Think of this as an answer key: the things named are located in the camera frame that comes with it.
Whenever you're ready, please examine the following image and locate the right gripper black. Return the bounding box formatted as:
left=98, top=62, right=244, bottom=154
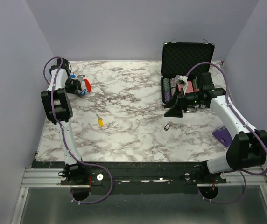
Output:
left=164, top=85, right=204, bottom=118

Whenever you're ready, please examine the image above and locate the key with blue label tag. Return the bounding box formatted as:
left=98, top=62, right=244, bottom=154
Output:
left=81, top=89, right=86, bottom=96

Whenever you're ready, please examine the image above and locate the red handled metal key holder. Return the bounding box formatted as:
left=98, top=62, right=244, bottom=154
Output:
left=77, top=75, right=91, bottom=93

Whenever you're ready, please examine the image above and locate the key with black tag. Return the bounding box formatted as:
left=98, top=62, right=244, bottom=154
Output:
left=164, top=122, right=174, bottom=131

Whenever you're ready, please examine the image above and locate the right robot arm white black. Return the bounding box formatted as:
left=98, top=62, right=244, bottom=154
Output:
left=162, top=72, right=267, bottom=183

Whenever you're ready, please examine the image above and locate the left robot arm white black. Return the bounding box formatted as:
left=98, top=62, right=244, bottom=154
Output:
left=41, top=57, right=88, bottom=184

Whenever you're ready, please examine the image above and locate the pink playing card deck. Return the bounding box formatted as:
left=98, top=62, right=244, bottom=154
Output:
left=178, top=81, right=194, bottom=94

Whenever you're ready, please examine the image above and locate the green purple chip stack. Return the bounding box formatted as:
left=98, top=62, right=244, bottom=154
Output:
left=163, top=78, right=171, bottom=103

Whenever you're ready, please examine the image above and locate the key with yellow tag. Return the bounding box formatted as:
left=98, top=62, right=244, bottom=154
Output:
left=96, top=114, right=104, bottom=127

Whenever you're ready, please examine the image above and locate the black poker chip case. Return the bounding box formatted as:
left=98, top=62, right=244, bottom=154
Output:
left=161, top=42, right=215, bottom=106

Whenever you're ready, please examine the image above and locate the purple plastic object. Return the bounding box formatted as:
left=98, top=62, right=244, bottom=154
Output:
left=212, top=124, right=232, bottom=147

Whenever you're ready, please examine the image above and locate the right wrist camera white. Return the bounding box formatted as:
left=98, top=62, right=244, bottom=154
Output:
left=175, top=75, right=188, bottom=87

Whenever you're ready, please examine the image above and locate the black mounting base plate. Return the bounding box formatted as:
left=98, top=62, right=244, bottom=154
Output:
left=32, top=161, right=226, bottom=199

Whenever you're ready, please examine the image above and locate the right aluminium rail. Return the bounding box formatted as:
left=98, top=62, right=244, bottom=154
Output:
left=197, top=174, right=267, bottom=187

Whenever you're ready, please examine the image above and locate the aluminium rail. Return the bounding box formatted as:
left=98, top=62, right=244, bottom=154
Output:
left=197, top=174, right=267, bottom=187
left=21, top=168, right=62, bottom=188

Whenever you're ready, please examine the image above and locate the left aluminium rail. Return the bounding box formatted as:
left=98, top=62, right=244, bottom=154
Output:
left=21, top=168, right=62, bottom=188

